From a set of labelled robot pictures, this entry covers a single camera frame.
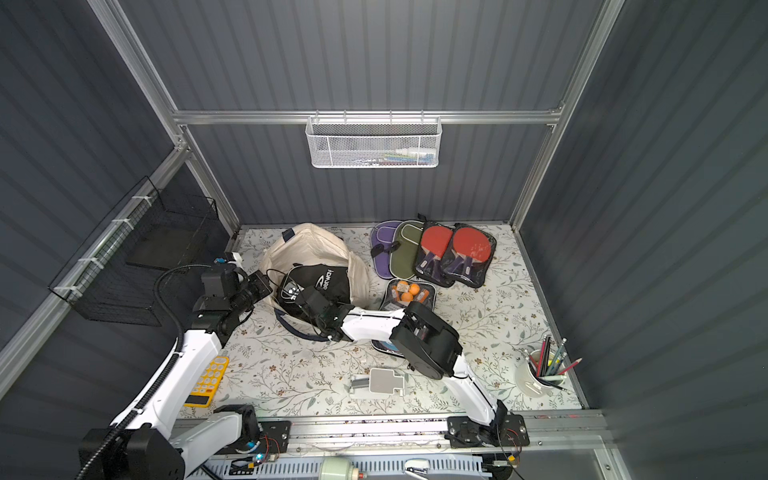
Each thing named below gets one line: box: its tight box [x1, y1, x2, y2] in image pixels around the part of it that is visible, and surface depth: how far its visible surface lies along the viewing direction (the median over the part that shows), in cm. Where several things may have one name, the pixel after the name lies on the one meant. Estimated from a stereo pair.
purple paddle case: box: [370, 220, 404, 280], surface depth 114 cm
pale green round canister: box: [319, 457, 359, 480], surface depth 64 cm
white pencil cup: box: [515, 349, 567, 398], surface depth 77 cm
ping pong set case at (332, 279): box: [277, 263, 350, 317], surface depth 98 cm
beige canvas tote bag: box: [260, 223, 372, 342], surface depth 88 cm
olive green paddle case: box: [390, 220, 424, 278], surface depth 111 cm
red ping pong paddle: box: [416, 225, 453, 274], surface depth 111 cm
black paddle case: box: [414, 214, 455, 288], surface depth 109 cm
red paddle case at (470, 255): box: [442, 222, 497, 288], surface depth 109 cm
